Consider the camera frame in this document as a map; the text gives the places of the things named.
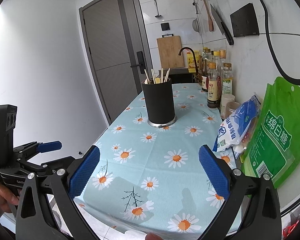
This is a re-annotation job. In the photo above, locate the wooden chopstick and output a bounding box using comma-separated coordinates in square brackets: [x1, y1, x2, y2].
[160, 68, 164, 83]
[151, 68, 157, 84]
[164, 68, 170, 82]
[145, 69, 150, 80]

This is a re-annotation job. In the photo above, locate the cream plastic spoon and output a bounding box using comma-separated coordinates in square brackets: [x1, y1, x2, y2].
[145, 79, 152, 85]

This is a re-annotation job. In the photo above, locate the small patterned ceramic spoon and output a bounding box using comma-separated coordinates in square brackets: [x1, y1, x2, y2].
[155, 77, 161, 83]

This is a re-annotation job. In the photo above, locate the person's left hand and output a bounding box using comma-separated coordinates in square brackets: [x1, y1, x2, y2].
[0, 184, 19, 217]

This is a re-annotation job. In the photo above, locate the person's right hand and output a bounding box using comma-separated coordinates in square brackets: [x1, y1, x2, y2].
[145, 233, 163, 240]

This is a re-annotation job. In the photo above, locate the blue white salt bag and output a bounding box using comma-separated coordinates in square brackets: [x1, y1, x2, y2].
[212, 94, 261, 152]

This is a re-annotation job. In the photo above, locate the blue daisy tablecloth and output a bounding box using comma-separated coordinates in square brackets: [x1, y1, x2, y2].
[75, 83, 224, 239]

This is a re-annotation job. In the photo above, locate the brown spice jar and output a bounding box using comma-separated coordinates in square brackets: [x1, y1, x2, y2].
[225, 101, 241, 118]

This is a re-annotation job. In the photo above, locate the green sugar bag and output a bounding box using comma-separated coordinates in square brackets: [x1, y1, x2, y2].
[242, 77, 300, 188]

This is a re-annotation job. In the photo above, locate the white lid spice jar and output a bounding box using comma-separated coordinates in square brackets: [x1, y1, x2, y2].
[221, 94, 235, 120]

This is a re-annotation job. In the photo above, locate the soy sauce bottle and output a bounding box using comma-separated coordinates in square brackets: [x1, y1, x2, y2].
[207, 62, 220, 108]

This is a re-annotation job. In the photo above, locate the red label sauce bottle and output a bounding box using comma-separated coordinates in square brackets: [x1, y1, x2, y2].
[202, 59, 209, 92]

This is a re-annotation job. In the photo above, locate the black cylindrical utensil holder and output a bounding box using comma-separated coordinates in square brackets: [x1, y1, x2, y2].
[142, 78, 177, 128]

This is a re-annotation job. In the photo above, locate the black sink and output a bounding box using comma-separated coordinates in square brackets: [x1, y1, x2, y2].
[168, 68, 198, 84]

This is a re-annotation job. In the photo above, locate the yellow dish soap bottle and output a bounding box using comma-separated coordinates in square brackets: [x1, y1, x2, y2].
[186, 50, 199, 73]

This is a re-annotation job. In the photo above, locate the yellow cap clear bottle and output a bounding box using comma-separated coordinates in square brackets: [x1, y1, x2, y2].
[211, 50, 219, 67]

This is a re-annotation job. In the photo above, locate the clear vinegar bottle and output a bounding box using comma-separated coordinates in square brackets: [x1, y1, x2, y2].
[218, 49, 227, 78]

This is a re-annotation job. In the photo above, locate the cooking oil bottle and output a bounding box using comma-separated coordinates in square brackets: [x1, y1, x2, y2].
[202, 47, 211, 76]

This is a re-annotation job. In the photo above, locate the black faucet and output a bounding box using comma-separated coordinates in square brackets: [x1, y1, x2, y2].
[178, 47, 199, 75]

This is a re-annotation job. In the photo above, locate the wooden cutting board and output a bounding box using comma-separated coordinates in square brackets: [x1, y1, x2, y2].
[157, 36, 185, 69]

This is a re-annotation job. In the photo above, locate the grey door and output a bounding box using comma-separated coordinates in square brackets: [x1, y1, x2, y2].
[79, 0, 152, 124]

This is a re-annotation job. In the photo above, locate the cleaver knife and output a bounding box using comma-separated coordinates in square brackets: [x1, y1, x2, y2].
[210, 5, 234, 46]

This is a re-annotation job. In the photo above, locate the metal strainer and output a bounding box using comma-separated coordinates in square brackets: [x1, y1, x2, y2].
[192, 2, 200, 33]

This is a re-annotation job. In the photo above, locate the wooden spatula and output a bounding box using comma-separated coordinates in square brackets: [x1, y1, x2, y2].
[201, 0, 214, 32]

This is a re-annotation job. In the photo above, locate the hanging metal ladle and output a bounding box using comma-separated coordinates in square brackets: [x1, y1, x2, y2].
[154, 0, 162, 18]

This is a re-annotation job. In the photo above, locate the black camera box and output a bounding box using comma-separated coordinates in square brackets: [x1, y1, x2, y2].
[0, 105, 17, 168]

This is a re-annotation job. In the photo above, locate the black power cable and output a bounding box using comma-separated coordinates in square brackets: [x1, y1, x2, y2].
[248, 0, 300, 86]

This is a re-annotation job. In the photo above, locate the black door handle lock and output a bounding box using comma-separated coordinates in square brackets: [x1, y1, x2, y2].
[131, 51, 146, 74]

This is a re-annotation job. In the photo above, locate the black wall outlet panel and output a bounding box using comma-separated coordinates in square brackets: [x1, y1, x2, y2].
[230, 3, 260, 37]

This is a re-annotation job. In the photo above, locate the small black wall switch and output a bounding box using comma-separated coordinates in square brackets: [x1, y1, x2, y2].
[160, 22, 170, 31]

